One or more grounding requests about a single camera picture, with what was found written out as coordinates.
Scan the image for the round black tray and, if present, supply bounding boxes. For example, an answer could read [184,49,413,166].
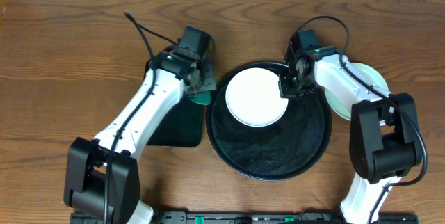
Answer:
[206,61,332,181]

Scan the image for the white plate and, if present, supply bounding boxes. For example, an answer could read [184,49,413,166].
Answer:
[225,67,289,127]

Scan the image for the pale green plate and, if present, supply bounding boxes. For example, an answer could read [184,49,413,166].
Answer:
[325,63,389,121]

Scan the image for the green wavy sponge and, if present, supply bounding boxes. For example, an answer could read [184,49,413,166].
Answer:
[187,91,212,106]

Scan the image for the dark green rectangular tray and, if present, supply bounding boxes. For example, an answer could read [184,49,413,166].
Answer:
[139,59,204,147]

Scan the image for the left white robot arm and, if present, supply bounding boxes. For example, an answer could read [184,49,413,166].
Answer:
[63,50,216,223]

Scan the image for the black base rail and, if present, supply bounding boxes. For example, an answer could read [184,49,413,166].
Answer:
[70,208,420,224]

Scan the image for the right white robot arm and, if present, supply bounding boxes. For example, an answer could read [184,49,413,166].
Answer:
[280,43,428,223]

